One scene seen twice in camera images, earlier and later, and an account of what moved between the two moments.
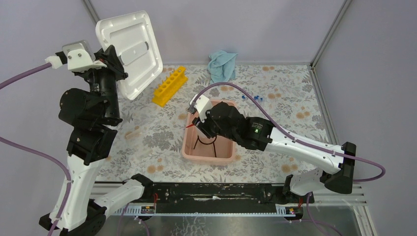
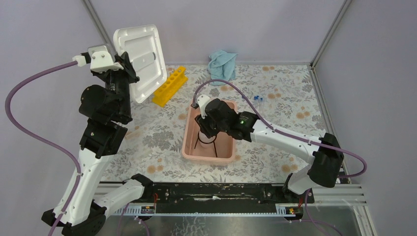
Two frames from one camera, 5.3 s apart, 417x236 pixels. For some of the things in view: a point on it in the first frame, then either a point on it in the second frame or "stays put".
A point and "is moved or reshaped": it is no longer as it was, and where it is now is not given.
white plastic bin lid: (132, 36) is moved or reshaped
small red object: (197, 124) -> (203, 137)
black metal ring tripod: (205, 144) stays put
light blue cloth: (222, 66) stays put
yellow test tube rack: (170, 87) stays put
